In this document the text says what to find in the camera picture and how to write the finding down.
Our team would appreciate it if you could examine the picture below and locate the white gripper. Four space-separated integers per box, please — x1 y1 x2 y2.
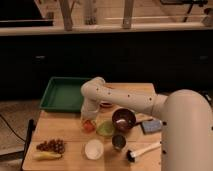
81 99 99 125

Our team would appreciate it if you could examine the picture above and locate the red apple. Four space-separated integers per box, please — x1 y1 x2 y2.
83 120 96 133

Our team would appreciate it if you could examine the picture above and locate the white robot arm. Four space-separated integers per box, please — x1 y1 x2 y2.
81 77 213 171

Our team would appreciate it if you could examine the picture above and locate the brown bowl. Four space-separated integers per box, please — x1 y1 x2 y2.
112 108 136 132

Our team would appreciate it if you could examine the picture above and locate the dark metal cup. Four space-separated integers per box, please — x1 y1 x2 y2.
112 134 126 150

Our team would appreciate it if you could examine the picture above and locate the green plastic tray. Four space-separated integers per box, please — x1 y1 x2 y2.
40 77 89 113

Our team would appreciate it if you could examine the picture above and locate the bunch of dark grapes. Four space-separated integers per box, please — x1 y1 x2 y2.
36 139 65 154

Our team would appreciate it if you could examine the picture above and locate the black clamp stand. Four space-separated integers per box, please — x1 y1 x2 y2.
22 119 36 163

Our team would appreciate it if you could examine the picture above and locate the yellow banana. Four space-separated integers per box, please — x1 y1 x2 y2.
33 151 62 160

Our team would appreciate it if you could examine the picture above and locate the blue sponge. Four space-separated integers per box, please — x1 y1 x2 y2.
141 120 162 134

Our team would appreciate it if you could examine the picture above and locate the white handled black brush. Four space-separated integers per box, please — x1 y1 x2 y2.
126 141 161 162

